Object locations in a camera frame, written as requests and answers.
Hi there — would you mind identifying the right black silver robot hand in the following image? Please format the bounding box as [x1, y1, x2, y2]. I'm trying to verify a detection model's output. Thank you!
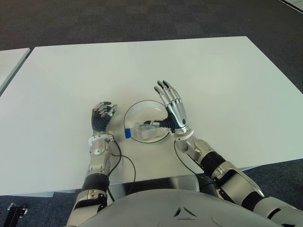
[144, 79, 190, 135]

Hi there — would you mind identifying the grey robot torso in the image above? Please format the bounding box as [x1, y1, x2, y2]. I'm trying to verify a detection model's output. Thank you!
[81, 183, 282, 227]

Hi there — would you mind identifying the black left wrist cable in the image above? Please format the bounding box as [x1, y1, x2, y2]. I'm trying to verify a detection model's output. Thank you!
[106, 139, 136, 201]

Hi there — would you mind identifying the white table leg base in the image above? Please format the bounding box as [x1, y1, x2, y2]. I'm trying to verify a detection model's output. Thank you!
[174, 176, 201, 193]

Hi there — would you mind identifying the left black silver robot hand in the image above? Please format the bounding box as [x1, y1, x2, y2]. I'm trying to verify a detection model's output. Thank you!
[91, 101, 118, 136]

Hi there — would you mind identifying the neighbouring white table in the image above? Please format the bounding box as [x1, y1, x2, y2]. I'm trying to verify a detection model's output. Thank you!
[0, 48, 31, 93]

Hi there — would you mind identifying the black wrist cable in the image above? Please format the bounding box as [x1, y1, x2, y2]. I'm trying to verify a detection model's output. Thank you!
[106, 139, 136, 201]
[174, 139, 202, 177]

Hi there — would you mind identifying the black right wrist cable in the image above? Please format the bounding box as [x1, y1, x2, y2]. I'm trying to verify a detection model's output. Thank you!
[174, 139, 202, 177]

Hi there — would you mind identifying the clear water bottle blue cap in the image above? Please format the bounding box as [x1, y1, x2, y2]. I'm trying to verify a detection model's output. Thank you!
[124, 122, 166, 140]

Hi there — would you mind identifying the black wheeled stand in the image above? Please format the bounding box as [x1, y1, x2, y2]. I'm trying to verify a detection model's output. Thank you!
[6, 202, 29, 227]

